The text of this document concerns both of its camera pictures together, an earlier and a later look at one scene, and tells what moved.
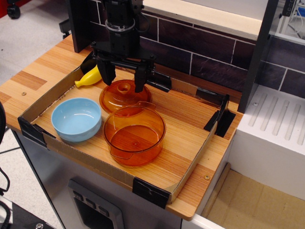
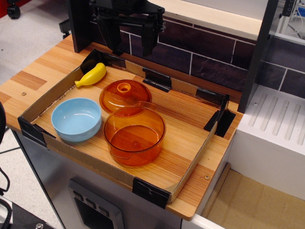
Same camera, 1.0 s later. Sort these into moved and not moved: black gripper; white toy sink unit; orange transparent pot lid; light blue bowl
Moved: black gripper
Not moved: white toy sink unit; light blue bowl; orange transparent pot lid
